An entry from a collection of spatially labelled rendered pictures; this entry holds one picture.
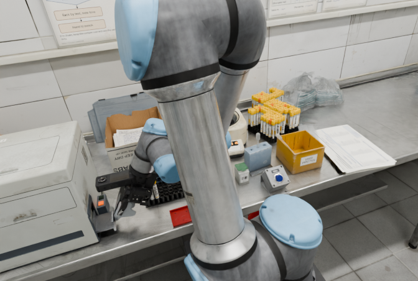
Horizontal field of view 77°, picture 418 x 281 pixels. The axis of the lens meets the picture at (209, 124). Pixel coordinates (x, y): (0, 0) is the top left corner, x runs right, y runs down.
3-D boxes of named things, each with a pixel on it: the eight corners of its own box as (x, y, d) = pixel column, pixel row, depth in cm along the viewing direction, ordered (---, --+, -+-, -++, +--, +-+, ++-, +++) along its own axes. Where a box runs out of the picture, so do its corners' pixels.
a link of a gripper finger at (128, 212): (130, 227, 83) (140, 206, 80) (112, 227, 81) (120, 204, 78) (130, 220, 86) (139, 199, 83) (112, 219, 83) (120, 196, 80)
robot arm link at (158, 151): (201, 151, 64) (181, 128, 72) (158, 168, 60) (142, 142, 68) (202, 173, 69) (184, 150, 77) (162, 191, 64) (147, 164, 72)
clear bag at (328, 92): (311, 107, 146) (315, 84, 140) (302, 95, 161) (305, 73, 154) (348, 105, 146) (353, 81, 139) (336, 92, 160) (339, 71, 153)
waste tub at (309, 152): (292, 175, 100) (294, 154, 95) (275, 155, 111) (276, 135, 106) (322, 167, 103) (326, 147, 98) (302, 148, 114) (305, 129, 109)
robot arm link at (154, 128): (153, 129, 67) (142, 114, 73) (139, 163, 71) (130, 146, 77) (178, 132, 72) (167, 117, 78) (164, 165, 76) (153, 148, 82)
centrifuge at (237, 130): (198, 164, 110) (195, 140, 104) (191, 128, 136) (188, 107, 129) (253, 155, 113) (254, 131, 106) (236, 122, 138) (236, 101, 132)
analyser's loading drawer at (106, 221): (44, 252, 77) (37, 240, 74) (48, 234, 82) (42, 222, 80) (116, 230, 82) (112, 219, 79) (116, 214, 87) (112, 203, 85)
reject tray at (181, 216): (173, 227, 83) (173, 225, 83) (169, 212, 89) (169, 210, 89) (193, 221, 85) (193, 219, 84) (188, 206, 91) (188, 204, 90)
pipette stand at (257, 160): (251, 176, 101) (252, 156, 96) (242, 166, 107) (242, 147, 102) (272, 168, 104) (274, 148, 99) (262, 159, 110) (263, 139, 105)
